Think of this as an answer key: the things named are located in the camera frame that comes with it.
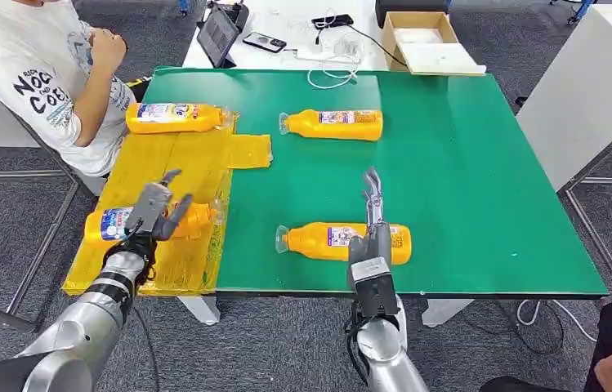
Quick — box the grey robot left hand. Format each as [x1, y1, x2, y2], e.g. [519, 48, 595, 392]
[124, 168, 194, 243]

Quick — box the white flat sheet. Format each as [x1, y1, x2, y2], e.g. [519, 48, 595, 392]
[397, 42, 488, 76]

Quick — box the orange drink bottle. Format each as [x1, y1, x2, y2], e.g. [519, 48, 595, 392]
[275, 220, 413, 267]
[124, 101, 236, 136]
[83, 198, 226, 244]
[278, 109, 385, 142]

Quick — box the white looped cable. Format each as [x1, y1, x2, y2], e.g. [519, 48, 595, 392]
[306, 64, 361, 91]

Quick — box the white power strip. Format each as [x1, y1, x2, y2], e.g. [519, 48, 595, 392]
[295, 33, 366, 64]

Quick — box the green table mat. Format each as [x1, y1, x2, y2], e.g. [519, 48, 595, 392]
[140, 65, 610, 300]

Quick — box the smartphone with camera bump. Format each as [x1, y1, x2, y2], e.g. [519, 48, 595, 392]
[242, 31, 288, 54]

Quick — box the black floor cable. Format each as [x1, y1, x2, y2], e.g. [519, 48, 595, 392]
[467, 301, 566, 356]

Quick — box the white desk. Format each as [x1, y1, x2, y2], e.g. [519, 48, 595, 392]
[181, 0, 392, 71]

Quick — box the black case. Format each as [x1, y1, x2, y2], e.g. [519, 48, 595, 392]
[374, 0, 450, 15]

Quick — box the black device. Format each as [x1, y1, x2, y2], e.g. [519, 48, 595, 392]
[213, 0, 250, 31]

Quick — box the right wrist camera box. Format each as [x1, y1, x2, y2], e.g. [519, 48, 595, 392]
[350, 257, 400, 319]

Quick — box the person's right hand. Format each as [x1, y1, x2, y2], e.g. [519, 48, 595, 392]
[88, 27, 128, 69]

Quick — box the white floor cable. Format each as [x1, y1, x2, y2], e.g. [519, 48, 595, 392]
[516, 300, 600, 345]

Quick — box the thin black cable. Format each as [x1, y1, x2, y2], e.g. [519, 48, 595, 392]
[346, 24, 409, 67]

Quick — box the black smartphone with cable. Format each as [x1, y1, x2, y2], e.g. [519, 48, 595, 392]
[311, 14, 355, 30]

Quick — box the yellow plastic sheet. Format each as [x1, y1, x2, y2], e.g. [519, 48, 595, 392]
[61, 110, 275, 297]

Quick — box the black tablet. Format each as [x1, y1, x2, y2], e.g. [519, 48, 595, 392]
[196, 5, 240, 69]

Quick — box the brown cardboard box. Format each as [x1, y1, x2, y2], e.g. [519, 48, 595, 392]
[381, 11, 488, 77]

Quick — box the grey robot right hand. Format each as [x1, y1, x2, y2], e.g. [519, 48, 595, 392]
[346, 167, 393, 276]

